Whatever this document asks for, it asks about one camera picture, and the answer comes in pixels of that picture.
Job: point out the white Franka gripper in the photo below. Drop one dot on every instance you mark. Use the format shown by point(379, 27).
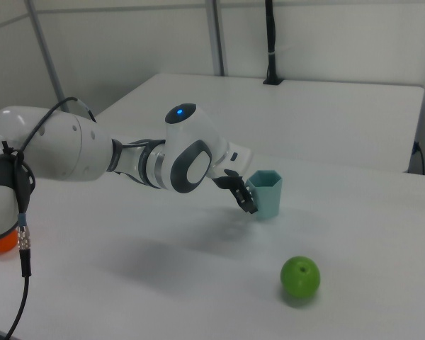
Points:
point(235, 157)

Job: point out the teal hexagonal mug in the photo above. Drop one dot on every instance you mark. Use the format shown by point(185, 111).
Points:
point(267, 198)

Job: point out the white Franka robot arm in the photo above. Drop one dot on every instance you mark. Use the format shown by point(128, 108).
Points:
point(74, 152)

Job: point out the white side table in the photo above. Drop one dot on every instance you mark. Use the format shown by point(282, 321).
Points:
point(287, 117)

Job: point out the green apple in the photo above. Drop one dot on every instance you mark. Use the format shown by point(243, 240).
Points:
point(300, 276)

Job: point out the black pole stand with base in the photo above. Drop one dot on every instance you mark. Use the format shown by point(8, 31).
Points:
point(271, 42)

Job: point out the orange mandarin fruit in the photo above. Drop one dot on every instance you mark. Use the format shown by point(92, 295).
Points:
point(1, 244)

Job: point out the grey metal partition post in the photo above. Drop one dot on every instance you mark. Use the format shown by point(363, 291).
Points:
point(216, 35)
point(46, 49)

